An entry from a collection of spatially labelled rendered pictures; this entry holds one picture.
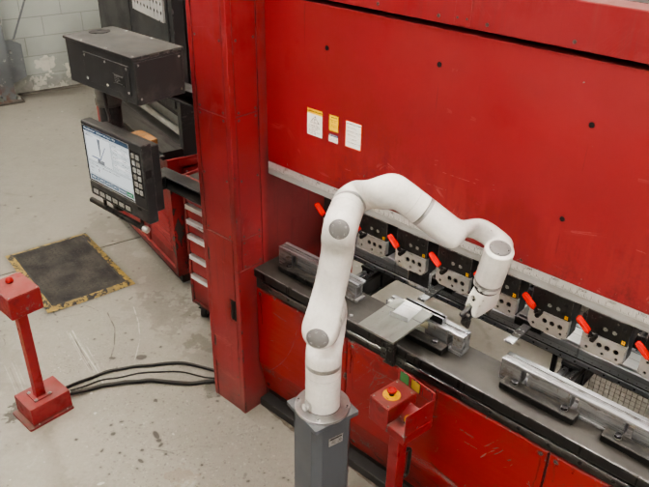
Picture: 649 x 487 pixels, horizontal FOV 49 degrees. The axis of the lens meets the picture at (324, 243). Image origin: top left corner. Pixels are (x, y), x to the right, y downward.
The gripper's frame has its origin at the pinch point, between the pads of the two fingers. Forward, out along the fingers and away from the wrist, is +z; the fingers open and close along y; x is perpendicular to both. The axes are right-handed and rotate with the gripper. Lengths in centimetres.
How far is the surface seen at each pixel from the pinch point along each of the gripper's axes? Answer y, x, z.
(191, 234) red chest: -2, 197, 134
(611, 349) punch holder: 41, -28, 16
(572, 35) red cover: 46, 29, -69
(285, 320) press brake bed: -6, 93, 101
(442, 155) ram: 33, 54, -12
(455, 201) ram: 32, 43, 1
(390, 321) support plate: 9, 41, 54
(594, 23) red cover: 48, 24, -75
